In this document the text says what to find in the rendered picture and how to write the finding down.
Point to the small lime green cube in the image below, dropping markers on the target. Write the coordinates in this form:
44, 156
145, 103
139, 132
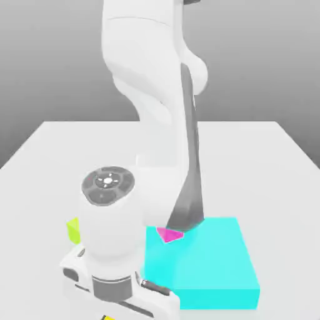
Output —
74, 231

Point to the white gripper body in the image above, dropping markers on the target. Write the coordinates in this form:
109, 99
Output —
160, 308

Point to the small magenta cube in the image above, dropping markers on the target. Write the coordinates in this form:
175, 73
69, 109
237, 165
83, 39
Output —
171, 235

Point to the large cyan box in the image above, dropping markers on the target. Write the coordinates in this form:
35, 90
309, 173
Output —
212, 265

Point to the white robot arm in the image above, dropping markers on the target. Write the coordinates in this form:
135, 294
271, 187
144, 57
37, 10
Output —
150, 75

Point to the small yellow cube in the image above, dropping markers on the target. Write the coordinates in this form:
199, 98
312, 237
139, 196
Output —
108, 318

